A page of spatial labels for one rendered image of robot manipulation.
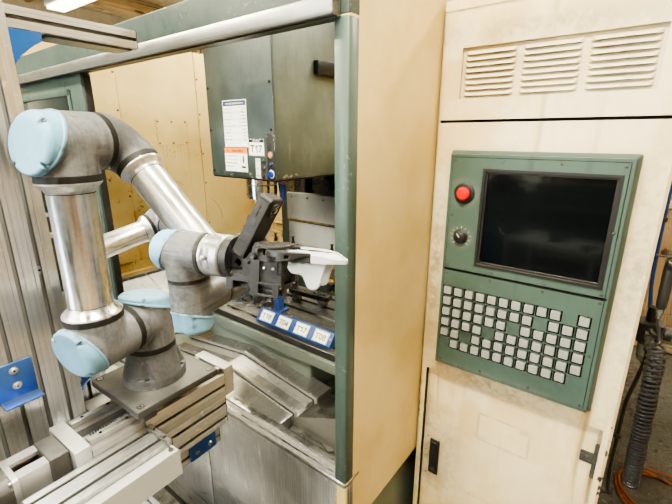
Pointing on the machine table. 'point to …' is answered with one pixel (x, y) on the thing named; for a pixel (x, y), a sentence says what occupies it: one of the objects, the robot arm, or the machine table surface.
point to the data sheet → (235, 123)
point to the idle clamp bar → (311, 296)
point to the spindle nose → (259, 188)
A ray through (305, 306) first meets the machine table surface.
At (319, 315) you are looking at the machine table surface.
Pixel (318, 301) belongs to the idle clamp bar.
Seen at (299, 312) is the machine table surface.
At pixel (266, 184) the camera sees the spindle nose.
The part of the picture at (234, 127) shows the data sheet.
